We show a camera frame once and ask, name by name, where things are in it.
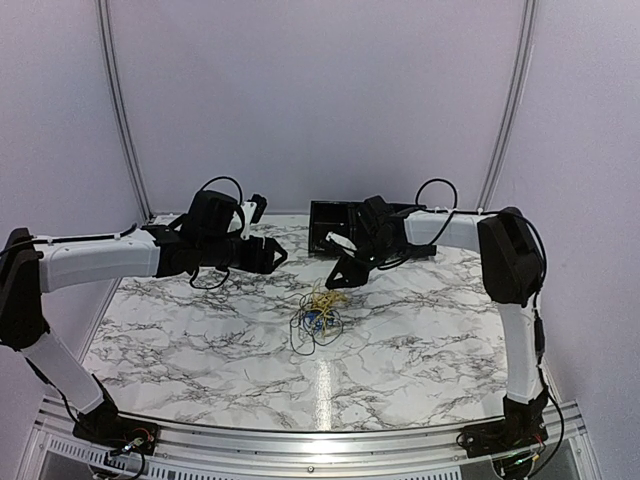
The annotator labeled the aluminium front rail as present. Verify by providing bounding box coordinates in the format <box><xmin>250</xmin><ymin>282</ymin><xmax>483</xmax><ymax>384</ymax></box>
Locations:
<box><xmin>17</xmin><ymin>397</ymin><xmax>600</xmax><ymax>479</ymax></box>

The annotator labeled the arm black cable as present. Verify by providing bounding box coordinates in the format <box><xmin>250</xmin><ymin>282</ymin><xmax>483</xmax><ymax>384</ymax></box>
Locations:
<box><xmin>187</xmin><ymin>175</ymin><xmax>246</xmax><ymax>291</ymax></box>
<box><xmin>414</xmin><ymin>178</ymin><xmax>566</xmax><ymax>451</ymax></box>

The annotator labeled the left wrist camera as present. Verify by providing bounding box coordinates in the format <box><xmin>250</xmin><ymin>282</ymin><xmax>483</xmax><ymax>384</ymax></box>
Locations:
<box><xmin>229</xmin><ymin>194</ymin><xmax>268</xmax><ymax>240</ymax></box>

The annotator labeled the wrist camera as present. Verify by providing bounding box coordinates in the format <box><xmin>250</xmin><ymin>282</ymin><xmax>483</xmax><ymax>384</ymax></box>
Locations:
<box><xmin>229</xmin><ymin>194</ymin><xmax>268</xmax><ymax>240</ymax></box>
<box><xmin>325</xmin><ymin>232</ymin><xmax>357</xmax><ymax>256</ymax></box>

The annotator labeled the black compartment tray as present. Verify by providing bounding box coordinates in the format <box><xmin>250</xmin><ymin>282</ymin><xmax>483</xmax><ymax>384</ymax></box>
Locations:
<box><xmin>308</xmin><ymin>196</ymin><xmax>437</xmax><ymax>261</ymax></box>

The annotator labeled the left aluminium frame post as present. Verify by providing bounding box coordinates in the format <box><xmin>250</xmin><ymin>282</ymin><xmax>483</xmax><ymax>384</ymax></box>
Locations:
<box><xmin>95</xmin><ymin>0</ymin><xmax>153</xmax><ymax>221</ymax></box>

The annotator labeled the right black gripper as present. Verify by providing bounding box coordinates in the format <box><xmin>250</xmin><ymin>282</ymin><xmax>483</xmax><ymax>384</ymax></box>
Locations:
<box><xmin>325</xmin><ymin>236</ymin><xmax>402</xmax><ymax>290</ymax></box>

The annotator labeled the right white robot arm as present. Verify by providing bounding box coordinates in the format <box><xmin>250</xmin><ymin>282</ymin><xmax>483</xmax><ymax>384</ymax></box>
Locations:
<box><xmin>323</xmin><ymin>196</ymin><xmax>547</xmax><ymax>409</ymax></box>

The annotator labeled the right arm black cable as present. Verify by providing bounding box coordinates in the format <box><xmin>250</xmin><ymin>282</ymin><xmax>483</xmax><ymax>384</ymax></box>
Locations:
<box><xmin>414</xmin><ymin>178</ymin><xmax>566</xmax><ymax>451</ymax></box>

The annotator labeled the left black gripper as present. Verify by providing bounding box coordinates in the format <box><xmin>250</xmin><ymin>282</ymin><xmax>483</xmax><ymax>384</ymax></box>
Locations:
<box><xmin>200</xmin><ymin>234</ymin><xmax>287</xmax><ymax>274</ymax></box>

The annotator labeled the yellow wire bundle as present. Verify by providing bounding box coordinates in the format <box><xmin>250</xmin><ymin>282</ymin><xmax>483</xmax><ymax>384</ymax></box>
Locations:
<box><xmin>297</xmin><ymin>284</ymin><xmax>351</xmax><ymax>339</ymax></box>

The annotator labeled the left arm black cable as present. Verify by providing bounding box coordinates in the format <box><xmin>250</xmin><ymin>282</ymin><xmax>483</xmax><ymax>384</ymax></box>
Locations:
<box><xmin>187</xmin><ymin>175</ymin><xmax>246</xmax><ymax>291</ymax></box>

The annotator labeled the blue wire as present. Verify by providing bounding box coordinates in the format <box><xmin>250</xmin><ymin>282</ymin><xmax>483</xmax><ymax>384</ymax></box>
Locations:
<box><xmin>297</xmin><ymin>309</ymin><xmax>334</xmax><ymax>336</ymax></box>

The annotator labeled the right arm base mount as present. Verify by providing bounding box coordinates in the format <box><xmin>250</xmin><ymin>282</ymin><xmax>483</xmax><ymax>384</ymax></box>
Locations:
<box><xmin>456</xmin><ymin>390</ymin><xmax>549</xmax><ymax>458</ymax></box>

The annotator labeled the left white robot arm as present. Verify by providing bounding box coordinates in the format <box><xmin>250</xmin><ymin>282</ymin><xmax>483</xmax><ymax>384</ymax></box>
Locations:
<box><xmin>1</xmin><ymin>189</ymin><xmax>288</xmax><ymax>445</ymax></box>

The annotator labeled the dark grey wire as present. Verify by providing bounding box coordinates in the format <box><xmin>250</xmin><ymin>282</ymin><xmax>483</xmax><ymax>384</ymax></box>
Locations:
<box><xmin>288</xmin><ymin>294</ymin><xmax>346</xmax><ymax>357</ymax></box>

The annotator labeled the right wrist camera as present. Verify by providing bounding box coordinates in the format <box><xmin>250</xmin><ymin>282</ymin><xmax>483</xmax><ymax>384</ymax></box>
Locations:
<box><xmin>325</xmin><ymin>232</ymin><xmax>357</xmax><ymax>256</ymax></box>

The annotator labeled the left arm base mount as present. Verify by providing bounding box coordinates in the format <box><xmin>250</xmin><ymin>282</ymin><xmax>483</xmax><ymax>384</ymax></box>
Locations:
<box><xmin>73</xmin><ymin>399</ymin><xmax>159</xmax><ymax>455</ymax></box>

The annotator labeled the aluminium frame post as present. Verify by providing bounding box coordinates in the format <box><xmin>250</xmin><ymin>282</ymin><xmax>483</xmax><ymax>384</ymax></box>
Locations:
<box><xmin>95</xmin><ymin>0</ymin><xmax>153</xmax><ymax>221</ymax></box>
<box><xmin>476</xmin><ymin>0</ymin><xmax>539</xmax><ymax>210</ymax></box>

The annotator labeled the right aluminium frame post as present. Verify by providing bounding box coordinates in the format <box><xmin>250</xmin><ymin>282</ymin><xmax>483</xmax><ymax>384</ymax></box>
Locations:
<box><xmin>476</xmin><ymin>0</ymin><xmax>539</xmax><ymax>210</ymax></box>

